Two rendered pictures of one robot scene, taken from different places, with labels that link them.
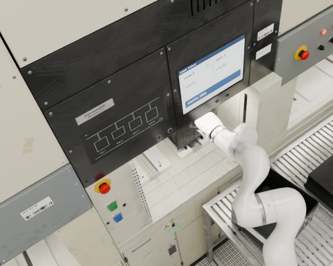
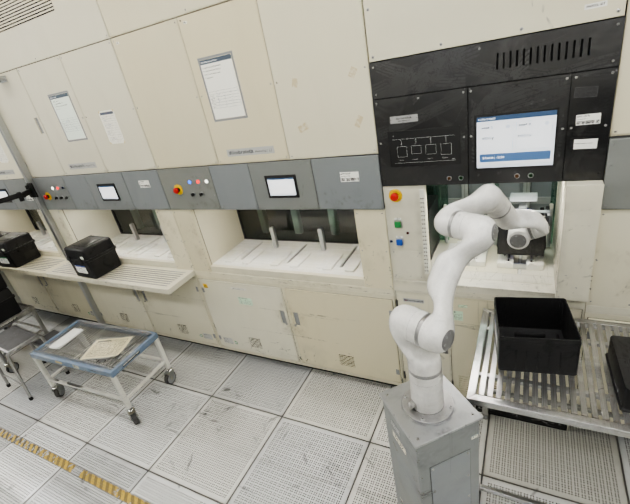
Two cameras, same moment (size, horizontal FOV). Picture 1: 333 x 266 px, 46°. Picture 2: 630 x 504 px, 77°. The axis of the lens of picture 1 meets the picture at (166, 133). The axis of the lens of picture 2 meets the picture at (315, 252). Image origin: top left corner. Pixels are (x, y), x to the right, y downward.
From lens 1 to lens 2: 1.30 m
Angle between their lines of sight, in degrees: 50
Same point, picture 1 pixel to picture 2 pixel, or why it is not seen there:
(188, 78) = (486, 130)
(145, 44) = (451, 79)
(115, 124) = (415, 139)
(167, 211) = not seen: hidden behind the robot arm
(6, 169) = (343, 131)
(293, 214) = (472, 229)
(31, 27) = (381, 37)
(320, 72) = not seen: outside the picture
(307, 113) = not seen: outside the picture
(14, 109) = (358, 89)
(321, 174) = (627, 343)
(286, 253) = (447, 257)
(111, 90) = (418, 106)
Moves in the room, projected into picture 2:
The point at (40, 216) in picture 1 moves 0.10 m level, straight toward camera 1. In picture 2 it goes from (349, 185) to (344, 192)
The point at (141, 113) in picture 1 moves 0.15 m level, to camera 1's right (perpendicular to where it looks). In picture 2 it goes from (437, 142) to (468, 144)
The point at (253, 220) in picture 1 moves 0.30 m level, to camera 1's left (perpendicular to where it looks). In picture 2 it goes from (441, 221) to (381, 207)
